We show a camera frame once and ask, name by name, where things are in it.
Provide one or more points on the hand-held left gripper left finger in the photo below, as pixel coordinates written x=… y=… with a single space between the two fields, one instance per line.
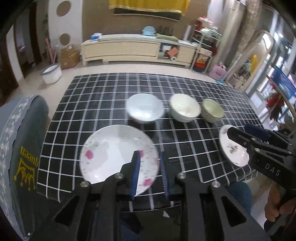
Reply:
x=135 y=176

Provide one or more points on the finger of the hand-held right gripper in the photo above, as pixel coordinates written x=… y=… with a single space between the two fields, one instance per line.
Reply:
x=256 y=130
x=238 y=136

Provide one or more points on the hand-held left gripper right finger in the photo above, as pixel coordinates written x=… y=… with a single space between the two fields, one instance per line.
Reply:
x=164 y=176

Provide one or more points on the small floral white plate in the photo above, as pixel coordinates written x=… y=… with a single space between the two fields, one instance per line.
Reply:
x=233 y=155

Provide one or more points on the large floral white plate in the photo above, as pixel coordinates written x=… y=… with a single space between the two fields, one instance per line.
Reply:
x=111 y=153

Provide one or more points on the cream bowl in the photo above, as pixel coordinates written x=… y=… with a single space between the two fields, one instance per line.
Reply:
x=183 y=106

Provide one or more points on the large white bowl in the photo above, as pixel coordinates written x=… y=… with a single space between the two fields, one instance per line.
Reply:
x=144 y=106

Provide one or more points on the person's right hand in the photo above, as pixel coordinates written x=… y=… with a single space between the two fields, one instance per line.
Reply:
x=272 y=204

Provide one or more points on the wooden coat stand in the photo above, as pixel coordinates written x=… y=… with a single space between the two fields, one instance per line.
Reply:
x=276 y=104

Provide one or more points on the green patterned bowl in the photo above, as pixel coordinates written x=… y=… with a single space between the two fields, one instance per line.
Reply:
x=211 y=107

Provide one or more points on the person's leg in blue jeans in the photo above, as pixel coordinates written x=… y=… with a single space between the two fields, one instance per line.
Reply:
x=240 y=194

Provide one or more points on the pink bag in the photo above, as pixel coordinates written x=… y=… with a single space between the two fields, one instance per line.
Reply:
x=217 y=72

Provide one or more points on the black white checked tablecloth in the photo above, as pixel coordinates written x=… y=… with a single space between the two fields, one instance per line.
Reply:
x=92 y=97

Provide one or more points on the white shelf rack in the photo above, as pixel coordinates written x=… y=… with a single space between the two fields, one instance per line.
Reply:
x=208 y=37

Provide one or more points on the tall silver air conditioner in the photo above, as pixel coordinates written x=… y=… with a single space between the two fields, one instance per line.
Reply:
x=233 y=27

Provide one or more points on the white paper roll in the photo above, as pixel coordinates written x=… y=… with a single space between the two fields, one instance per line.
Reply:
x=188 y=32

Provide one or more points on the green folded cloth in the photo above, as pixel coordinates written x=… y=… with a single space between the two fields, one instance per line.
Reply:
x=166 y=37

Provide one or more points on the beige low cabinet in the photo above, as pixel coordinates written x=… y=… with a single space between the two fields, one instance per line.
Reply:
x=120 y=49

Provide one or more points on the white plastic bucket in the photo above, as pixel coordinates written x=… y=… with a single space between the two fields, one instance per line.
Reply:
x=52 y=74

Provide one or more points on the large cardboard box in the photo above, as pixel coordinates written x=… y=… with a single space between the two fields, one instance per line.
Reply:
x=69 y=61

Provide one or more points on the blue lidded pot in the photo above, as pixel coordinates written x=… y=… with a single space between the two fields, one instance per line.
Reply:
x=148 y=31

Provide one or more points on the small cardboard box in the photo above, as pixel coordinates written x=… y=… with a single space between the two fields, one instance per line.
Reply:
x=67 y=52

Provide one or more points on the blue white small box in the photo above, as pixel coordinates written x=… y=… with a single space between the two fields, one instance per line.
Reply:
x=96 y=37

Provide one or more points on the black television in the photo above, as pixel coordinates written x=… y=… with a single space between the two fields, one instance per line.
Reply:
x=148 y=14

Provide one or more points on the pink long roll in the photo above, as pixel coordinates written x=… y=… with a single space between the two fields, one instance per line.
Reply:
x=48 y=49

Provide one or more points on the yellow hanging cloth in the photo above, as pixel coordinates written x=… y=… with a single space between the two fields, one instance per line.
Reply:
x=148 y=5

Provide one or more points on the arched wooden mirror frame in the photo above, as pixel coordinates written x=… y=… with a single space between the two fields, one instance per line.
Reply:
x=269 y=39

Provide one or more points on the round brown wall disc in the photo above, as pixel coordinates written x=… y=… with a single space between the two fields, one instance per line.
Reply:
x=65 y=38
x=63 y=8

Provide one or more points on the dark wooden door frame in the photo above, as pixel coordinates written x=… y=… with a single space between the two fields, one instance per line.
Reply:
x=30 y=46

